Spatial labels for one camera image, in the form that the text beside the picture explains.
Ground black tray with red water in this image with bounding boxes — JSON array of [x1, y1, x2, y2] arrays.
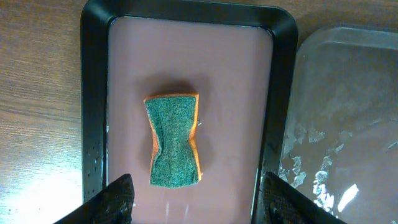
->
[[80, 1, 298, 223]]

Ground green and orange sponge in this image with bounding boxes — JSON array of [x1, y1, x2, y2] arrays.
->
[[144, 93, 201, 189]]

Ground large brown serving tray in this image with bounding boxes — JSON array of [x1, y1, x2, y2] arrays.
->
[[279, 25, 397, 223]]

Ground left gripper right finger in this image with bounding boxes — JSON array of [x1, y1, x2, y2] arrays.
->
[[262, 172, 346, 224]]

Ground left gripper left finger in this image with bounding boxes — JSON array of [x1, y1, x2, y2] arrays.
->
[[55, 174, 134, 224]]

